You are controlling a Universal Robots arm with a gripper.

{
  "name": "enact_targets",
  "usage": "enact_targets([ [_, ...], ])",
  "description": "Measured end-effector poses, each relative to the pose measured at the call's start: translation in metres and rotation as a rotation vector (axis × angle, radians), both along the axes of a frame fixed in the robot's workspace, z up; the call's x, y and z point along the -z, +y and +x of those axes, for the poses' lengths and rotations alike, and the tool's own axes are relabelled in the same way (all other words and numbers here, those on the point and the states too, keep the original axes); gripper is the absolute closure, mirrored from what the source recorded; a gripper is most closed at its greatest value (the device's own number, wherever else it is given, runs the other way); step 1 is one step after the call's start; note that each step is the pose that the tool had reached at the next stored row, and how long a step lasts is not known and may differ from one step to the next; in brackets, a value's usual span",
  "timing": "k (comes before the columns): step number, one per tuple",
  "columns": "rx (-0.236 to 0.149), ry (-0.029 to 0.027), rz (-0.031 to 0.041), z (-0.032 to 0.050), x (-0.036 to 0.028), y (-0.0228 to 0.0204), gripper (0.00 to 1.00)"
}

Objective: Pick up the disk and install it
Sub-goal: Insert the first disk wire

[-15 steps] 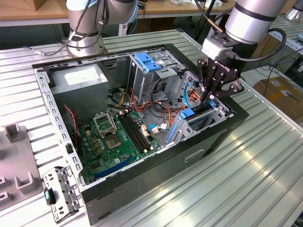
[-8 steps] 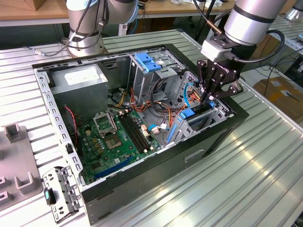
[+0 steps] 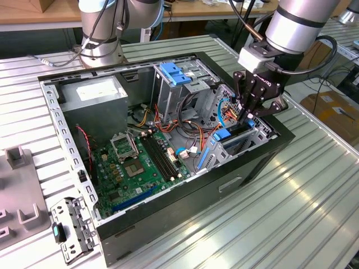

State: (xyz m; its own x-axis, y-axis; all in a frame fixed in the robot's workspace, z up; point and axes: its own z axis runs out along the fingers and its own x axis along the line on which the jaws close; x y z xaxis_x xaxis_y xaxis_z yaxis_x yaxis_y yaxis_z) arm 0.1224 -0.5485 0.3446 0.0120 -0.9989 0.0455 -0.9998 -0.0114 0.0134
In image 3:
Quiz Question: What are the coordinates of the long blue data wire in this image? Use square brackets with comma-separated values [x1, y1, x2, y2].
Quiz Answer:
[217, 96, 236, 127]

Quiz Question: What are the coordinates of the black camera cable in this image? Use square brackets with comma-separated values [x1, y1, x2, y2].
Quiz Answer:
[227, 0, 339, 76]

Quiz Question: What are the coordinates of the metal expansion slot retainer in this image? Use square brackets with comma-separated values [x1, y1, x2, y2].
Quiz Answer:
[49, 196, 99, 266]

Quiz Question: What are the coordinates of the CPU socket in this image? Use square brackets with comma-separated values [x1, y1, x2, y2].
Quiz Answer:
[123, 158, 146, 179]

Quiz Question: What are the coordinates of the blue expansion slot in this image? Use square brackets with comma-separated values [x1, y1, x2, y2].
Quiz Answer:
[112, 186, 158, 214]

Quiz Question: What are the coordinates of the black RAM slot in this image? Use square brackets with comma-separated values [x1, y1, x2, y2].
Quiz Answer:
[141, 136, 172, 182]
[147, 134, 179, 179]
[150, 133, 182, 178]
[144, 134, 176, 181]

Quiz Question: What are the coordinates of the large cardboard box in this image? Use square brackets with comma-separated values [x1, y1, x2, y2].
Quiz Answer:
[300, 89, 359, 146]

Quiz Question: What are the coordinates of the blue drive cage latch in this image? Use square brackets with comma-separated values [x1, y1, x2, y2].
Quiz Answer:
[159, 63, 194, 87]

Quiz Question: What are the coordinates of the metal socket cover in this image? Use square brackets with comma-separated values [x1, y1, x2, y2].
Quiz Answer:
[109, 132, 140, 164]

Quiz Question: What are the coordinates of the hard disk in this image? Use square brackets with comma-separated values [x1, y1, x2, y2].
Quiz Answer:
[196, 119, 256, 172]

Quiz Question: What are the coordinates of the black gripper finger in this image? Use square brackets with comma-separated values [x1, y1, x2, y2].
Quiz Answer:
[246, 92, 289, 124]
[233, 71, 257, 124]

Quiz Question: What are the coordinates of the power supply wire bundle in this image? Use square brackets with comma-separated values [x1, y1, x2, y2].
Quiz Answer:
[127, 95, 225, 160]

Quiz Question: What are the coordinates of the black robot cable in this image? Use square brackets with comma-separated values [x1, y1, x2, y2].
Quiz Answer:
[27, 53, 85, 68]

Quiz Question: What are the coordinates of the grey power supply unit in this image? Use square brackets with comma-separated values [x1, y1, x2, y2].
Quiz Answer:
[58, 75, 130, 141]

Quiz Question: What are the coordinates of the short blue data wire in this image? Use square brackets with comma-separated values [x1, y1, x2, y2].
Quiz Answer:
[175, 147, 202, 160]

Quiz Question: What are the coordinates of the black open PC case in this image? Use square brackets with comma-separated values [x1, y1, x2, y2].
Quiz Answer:
[37, 51, 297, 268]

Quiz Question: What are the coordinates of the green motherboard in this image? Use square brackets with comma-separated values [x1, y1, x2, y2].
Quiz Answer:
[92, 130, 191, 221]

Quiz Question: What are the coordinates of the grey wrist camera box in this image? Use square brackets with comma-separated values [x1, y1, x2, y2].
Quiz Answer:
[238, 46, 277, 75]

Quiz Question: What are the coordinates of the metal disk bay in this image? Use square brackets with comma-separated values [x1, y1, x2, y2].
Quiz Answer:
[195, 119, 278, 172]

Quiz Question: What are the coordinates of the metal slat side table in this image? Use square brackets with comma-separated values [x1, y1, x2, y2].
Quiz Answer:
[316, 18, 359, 82]

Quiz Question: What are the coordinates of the grey parts rack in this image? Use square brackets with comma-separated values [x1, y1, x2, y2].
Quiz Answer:
[0, 148, 52, 257]

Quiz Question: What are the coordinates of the black case fan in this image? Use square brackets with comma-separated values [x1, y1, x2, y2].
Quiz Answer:
[73, 124, 99, 185]

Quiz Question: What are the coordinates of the metal drive cage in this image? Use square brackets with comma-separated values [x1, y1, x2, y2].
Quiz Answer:
[153, 60, 222, 124]

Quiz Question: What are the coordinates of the red yellow power wire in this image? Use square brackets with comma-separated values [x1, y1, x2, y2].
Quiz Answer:
[223, 103, 242, 120]

